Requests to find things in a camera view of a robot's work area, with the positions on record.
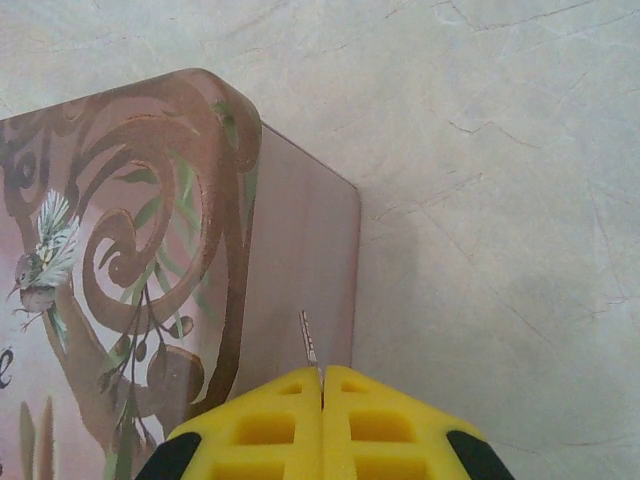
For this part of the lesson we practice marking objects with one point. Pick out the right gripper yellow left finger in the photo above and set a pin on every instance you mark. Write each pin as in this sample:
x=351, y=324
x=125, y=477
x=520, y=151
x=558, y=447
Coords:
x=250, y=435

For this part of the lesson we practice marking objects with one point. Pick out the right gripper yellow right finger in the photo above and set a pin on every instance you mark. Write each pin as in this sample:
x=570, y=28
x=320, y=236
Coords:
x=400, y=435

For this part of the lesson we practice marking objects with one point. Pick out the pink illustrated tin box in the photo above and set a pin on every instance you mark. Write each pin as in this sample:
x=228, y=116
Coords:
x=150, y=260

